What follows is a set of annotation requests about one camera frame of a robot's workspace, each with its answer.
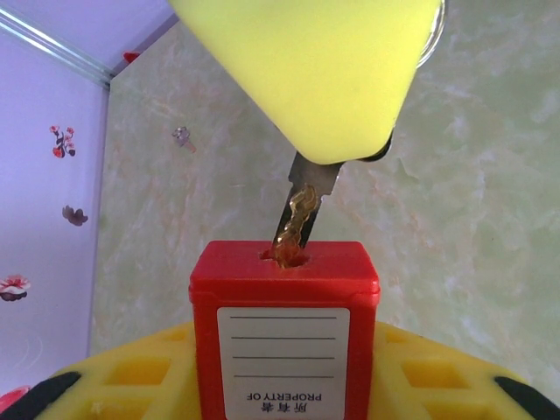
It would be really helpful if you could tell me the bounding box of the silver key ring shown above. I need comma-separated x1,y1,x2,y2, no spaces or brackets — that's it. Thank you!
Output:
417,0,448,69

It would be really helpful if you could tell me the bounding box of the silver key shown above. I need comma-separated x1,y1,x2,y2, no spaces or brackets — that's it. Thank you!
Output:
271,150,347,269

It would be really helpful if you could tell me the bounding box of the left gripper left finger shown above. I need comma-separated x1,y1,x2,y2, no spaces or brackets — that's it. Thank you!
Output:
0,320,203,420

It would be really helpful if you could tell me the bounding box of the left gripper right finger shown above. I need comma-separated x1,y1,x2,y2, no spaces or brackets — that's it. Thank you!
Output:
369,320,560,420

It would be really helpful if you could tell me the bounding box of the red padlock with white label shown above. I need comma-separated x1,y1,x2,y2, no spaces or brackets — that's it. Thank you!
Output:
188,239,381,420

